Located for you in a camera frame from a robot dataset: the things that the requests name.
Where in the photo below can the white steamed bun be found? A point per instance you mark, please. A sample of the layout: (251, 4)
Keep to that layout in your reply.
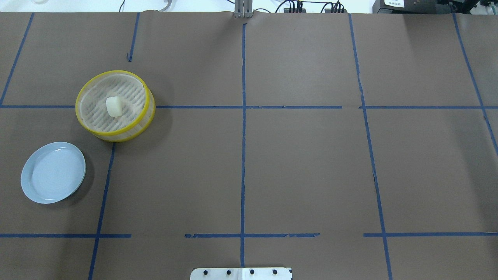
(114, 106)

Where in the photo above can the yellow plastic steamer basket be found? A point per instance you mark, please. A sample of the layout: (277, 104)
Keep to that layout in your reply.
(136, 100)

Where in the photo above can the black computer box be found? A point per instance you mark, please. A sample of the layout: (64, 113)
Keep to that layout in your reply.
(423, 6)

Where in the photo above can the light blue plate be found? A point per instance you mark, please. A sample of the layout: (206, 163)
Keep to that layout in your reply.
(53, 173)

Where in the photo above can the grey aluminium frame post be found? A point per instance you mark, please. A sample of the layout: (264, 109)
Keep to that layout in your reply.
(243, 8)

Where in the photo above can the white mount base plate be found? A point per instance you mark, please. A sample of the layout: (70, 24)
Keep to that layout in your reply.
(257, 273)

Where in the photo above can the black cable hub left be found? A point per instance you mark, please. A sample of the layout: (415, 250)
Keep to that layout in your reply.
(295, 7)

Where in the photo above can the black cable hub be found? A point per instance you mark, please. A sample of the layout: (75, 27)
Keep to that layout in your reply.
(333, 8)
(295, 7)

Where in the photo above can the black cable hub right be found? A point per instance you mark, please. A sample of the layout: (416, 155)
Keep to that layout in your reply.
(333, 8)

